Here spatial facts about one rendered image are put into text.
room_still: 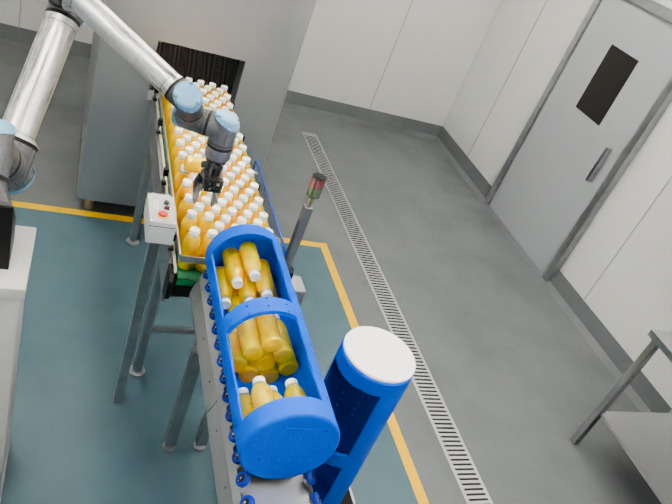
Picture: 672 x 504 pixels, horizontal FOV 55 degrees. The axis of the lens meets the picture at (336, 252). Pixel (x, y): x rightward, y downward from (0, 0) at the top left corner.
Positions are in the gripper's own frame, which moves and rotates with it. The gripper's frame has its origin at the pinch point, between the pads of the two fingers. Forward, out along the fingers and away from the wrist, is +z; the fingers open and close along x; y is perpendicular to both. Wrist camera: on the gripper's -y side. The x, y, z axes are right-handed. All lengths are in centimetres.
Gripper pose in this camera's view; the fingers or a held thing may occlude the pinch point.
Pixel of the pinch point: (203, 201)
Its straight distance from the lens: 245.5
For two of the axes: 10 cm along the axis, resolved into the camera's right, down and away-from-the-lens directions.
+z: -3.3, 7.8, 5.2
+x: 9.1, 1.2, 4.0
